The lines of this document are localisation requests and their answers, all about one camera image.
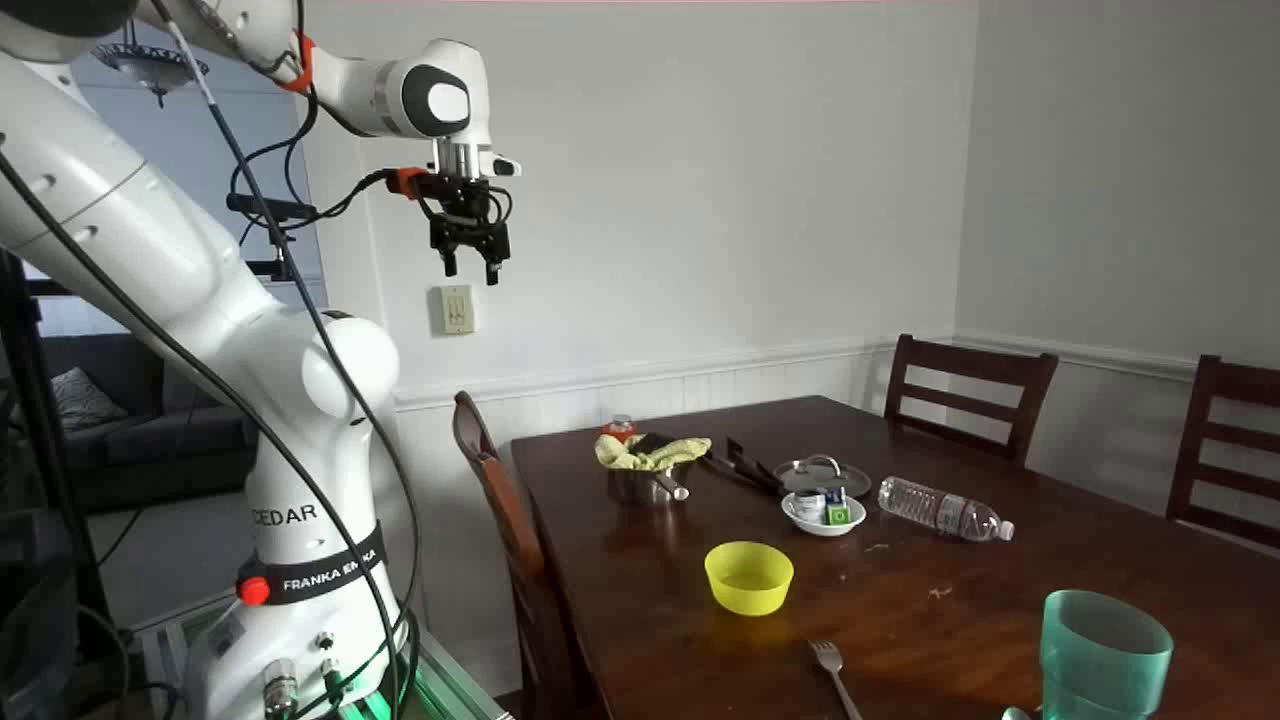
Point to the robot mounting platform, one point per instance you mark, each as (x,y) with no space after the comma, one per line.
(458,680)

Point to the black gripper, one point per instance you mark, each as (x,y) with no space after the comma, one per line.
(464,219)

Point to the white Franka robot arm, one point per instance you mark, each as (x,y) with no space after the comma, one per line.
(133,225)

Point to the beige wall switch plate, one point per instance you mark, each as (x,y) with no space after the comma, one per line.
(452,308)

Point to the small silver object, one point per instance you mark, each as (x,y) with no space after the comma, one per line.
(1017,712)

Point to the clear plastic water bottle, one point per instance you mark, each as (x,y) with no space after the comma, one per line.
(940,509)

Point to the small metal pot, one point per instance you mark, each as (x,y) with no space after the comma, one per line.
(643,485)

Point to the green translucent plastic cup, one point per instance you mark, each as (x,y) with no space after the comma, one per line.
(1105,660)

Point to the black camera stand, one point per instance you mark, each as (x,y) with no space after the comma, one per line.
(38,440)

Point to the dark wooden chair curved back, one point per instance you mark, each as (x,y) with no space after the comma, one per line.
(514,534)

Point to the small white bowl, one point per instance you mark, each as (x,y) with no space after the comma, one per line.
(818,523)

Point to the metal pot lid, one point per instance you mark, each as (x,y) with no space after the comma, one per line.
(829,472)

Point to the grey couch pillow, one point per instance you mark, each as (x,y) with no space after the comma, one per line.
(81,401)

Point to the dark grey couch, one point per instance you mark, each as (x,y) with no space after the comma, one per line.
(144,447)

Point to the hanging ceiling lamp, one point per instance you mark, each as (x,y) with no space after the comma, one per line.
(151,64)

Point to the silver fork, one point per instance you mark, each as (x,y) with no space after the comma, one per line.
(833,665)

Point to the yellow plastic bowl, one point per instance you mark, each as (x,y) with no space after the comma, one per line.
(749,576)

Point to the dark wooden chair slatted back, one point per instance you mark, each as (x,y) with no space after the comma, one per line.
(972,362)
(1235,386)

